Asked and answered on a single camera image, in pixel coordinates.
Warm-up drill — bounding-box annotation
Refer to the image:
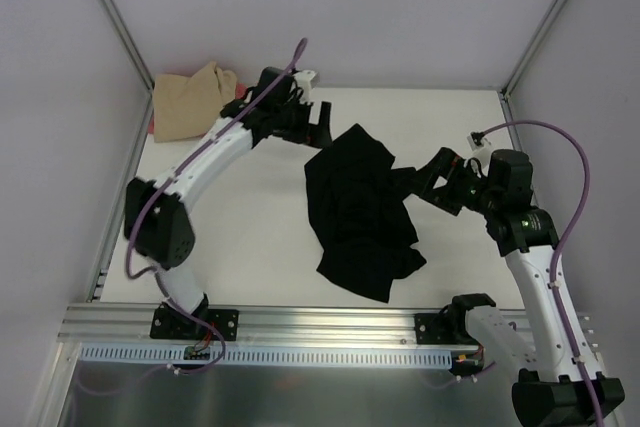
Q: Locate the black t shirt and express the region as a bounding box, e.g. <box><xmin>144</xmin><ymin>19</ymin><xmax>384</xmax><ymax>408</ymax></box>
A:
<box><xmin>304</xmin><ymin>124</ymin><xmax>426</xmax><ymax>303</ymax></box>

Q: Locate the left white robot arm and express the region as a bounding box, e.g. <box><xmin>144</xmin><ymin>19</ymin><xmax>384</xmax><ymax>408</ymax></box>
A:
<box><xmin>123</xmin><ymin>67</ymin><xmax>332</xmax><ymax>338</ymax></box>

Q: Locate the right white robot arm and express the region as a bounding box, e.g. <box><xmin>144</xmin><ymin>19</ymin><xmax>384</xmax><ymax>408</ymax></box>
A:
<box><xmin>398</xmin><ymin>147</ymin><xmax>625</xmax><ymax>426</ymax></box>

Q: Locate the red folded t shirt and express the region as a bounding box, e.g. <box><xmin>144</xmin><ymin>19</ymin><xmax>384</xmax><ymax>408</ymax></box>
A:
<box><xmin>147</xmin><ymin>83</ymin><xmax>247</xmax><ymax>134</ymax></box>

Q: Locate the beige folded t shirt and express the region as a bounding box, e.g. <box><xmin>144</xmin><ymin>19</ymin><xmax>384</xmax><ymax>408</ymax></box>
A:
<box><xmin>152</xmin><ymin>61</ymin><xmax>238</xmax><ymax>143</ymax></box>

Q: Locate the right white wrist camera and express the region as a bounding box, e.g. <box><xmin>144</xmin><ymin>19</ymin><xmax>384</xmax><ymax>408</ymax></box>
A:
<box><xmin>467</xmin><ymin>132</ymin><xmax>494</xmax><ymax>163</ymax></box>

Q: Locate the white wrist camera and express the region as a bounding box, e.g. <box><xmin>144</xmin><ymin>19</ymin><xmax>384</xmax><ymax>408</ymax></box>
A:
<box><xmin>293</xmin><ymin>70</ymin><xmax>319</xmax><ymax>103</ymax></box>
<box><xmin>467</xmin><ymin>132</ymin><xmax>494</xmax><ymax>163</ymax></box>

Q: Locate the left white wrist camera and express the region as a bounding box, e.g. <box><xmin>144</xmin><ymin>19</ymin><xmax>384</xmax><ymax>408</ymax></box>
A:
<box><xmin>293</xmin><ymin>70</ymin><xmax>319</xmax><ymax>103</ymax></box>

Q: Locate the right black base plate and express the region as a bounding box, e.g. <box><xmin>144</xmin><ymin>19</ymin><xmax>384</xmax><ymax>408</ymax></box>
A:
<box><xmin>413</xmin><ymin>312</ymin><xmax>472</xmax><ymax>345</ymax></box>

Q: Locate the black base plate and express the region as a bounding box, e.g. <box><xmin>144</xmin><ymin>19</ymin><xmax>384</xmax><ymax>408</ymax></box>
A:
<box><xmin>413</xmin><ymin>312</ymin><xmax>472</xmax><ymax>345</ymax></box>
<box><xmin>149</xmin><ymin>303</ymin><xmax>239</xmax><ymax>341</ymax></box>

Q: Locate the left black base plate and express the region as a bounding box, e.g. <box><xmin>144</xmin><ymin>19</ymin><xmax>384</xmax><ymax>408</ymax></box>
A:
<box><xmin>149</xmin><ymin>303</ymin><xmax>239</xmax><ymax>341</ymax></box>

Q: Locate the left aluminium frame post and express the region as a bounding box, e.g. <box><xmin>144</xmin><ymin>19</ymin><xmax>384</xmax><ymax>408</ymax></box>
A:
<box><xmin>69</xmin><ymin>0</ymin><xmax>155</xmax><ymax>91</ymax></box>

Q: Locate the aluminium frame post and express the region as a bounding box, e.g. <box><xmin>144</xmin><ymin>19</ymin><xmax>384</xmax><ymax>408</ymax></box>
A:
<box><xmin>500</xmin><ymin>0</ymin><xmax>570</xmax><ymax>100</ymax></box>
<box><xmin>69</xmin><ymin>0</ymin><xmax>155</xmax><ymax>91</ymax></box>

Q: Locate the left side aluminium rail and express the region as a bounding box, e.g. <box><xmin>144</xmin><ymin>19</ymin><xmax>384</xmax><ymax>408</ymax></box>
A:
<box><xmin>82</xmin><ymin>93</ymin><xmax>153</xmax><ymax>303</ymax></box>

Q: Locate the right aluminium frame post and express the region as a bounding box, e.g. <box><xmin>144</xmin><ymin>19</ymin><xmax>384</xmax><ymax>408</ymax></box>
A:
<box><xmin>500</xmin><ymin>0</ymin><xmax>570</xmax><ymax>100</ymax></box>

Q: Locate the front aluminium rail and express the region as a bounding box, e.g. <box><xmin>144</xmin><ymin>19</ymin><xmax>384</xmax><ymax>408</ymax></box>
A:
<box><xmin>57</xmin><ymin>300</ymin><xmax>599</xmax><ymax>351</ymax></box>

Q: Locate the white slotted cable duct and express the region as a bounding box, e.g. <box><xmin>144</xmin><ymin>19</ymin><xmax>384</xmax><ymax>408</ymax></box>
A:
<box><xmin>79</xmin><ymin>343</ymin><xmax>453</xmax><ymax>370</ymax></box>

